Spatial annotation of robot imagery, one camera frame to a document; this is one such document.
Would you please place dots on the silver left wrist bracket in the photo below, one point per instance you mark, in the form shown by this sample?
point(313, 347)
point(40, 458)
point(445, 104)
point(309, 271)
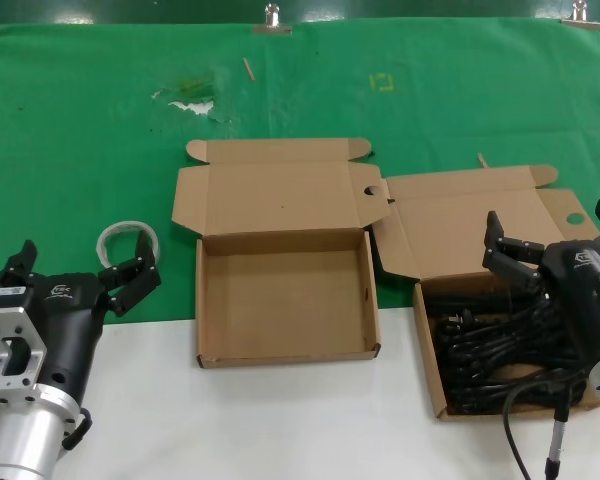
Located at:
point(0, 320)

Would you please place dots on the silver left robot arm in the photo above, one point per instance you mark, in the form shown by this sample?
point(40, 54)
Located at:
point(25, 440)

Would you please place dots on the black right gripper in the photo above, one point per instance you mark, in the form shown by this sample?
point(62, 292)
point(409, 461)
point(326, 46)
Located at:
point(587, 300)

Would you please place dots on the green table cloth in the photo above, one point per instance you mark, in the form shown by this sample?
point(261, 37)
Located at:
point(80, 125)

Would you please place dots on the small wooden stick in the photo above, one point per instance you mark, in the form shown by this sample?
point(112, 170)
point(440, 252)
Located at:
point(482, 160)
point(249, 69)

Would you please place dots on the silver binder clip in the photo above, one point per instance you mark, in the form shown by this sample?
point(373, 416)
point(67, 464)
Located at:
point(272, 22)
point(580, 17)

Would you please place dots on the open cardboard box with round hole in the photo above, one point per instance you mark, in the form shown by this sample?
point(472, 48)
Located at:
point(455, 220)

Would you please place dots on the open cardboard box with thumb notch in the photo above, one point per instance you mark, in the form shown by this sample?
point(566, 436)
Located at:
point(280, 300)

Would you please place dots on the clear tape roll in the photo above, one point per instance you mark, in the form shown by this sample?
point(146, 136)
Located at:
point(114, 229)

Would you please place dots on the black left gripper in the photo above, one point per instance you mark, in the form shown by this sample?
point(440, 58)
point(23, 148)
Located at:
point(70, 320)

